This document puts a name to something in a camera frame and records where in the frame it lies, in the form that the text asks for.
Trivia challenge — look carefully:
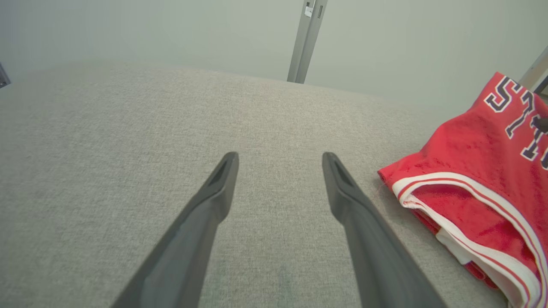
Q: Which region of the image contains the red jersey with white sleeves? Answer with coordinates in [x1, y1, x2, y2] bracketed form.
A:
[378, 71, 548, 308]

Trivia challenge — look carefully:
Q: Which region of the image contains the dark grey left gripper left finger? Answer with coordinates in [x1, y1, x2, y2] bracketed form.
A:
[110, 151, 239, 308]

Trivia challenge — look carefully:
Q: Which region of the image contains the grey metal door frame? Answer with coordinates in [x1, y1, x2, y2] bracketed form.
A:
[519, 45, 548, 95]

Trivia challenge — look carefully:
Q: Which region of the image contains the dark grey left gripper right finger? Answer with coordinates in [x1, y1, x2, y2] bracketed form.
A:
[322, 152, 448, 308]

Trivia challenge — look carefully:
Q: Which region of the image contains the grey metal partition post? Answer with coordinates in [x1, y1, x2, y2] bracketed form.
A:
[287, 0, 328, 84]

